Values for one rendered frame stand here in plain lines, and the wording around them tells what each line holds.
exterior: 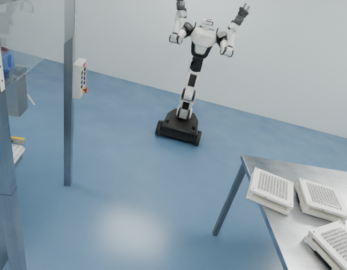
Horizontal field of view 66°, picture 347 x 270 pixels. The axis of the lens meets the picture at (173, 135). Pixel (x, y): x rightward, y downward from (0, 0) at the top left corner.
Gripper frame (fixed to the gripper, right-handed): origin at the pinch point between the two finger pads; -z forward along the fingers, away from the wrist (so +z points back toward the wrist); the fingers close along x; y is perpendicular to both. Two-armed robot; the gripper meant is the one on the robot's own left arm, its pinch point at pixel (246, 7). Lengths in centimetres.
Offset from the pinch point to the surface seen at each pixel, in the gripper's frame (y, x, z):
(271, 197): -173, 35, 122
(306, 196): -176, 12, 113
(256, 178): -158, 35, 120
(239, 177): -129, 14, 133
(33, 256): -107, 118, 246
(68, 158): -46, 109, 199
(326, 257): -208, 25, 128
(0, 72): -148, 173, 119
